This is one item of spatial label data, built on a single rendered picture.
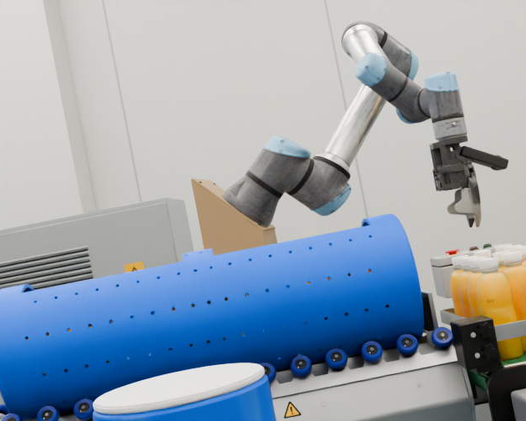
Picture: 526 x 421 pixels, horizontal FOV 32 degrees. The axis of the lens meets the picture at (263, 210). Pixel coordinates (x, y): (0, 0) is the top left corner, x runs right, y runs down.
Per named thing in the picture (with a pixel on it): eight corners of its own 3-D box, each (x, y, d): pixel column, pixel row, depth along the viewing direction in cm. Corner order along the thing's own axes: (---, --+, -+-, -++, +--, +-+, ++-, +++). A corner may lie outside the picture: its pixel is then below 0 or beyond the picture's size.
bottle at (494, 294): (494, 354, 192) (477, 267, 192) (528, 351, 188) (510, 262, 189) (485, 362, 186) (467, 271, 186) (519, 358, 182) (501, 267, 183)
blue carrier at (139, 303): (34, 409, 209) (12, 286, 210) (406, 334, 213) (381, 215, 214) (4, 434, 181) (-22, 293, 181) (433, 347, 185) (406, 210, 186)
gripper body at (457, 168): (436, 194, 216) (427, 144, 216) (471, 187, 217) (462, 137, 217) (444, 192, 208) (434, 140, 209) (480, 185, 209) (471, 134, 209)
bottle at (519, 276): (539, 351, 186) (522, 261, 186) (508, 352, 191) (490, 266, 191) (553, 343, 192) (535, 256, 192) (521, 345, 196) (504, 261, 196)
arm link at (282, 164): (244, 165, 250) (272, 124, 249) (282, 191, 254) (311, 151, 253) (252, 174, 238) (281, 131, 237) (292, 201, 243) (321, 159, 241)
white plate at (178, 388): (282, 373, 136) (284, 381, 136) (243, 356, 163) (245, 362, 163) (97, 417, 129) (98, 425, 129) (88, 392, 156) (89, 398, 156)
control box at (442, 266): (437, 296, 234) (428, 256, 234) (512, 281, 235) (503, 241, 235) (446, 298, 224) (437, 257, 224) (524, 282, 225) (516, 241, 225)
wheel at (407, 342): (402, 333, 192) (402, 328, 190) (422, 343, 190) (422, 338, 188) (391, 349, 189) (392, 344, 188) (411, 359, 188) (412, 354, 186)
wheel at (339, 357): (332, 347, 191) (332, 342, 189) (351, 357, 189) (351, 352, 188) (321, 363, 189) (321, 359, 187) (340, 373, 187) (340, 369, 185)
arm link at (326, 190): (277, 193, 252) (370, 32, 262) (320, 221, 256) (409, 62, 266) (295, 193, 240) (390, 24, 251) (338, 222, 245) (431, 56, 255)
